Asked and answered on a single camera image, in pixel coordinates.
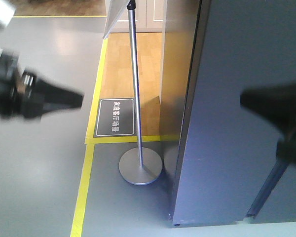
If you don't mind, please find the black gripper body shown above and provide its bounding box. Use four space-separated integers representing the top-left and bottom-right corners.
0 48 43 119

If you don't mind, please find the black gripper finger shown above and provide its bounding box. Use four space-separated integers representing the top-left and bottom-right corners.
240 81 296 165
33 79 84 116

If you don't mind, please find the fridge door white interior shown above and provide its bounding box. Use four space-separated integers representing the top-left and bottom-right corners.
165 0 296 226

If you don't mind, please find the dark floor label sign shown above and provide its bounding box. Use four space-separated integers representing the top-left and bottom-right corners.
94 98 135 137

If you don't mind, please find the silver sign stand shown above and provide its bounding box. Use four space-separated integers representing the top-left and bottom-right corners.
103 0 163 186

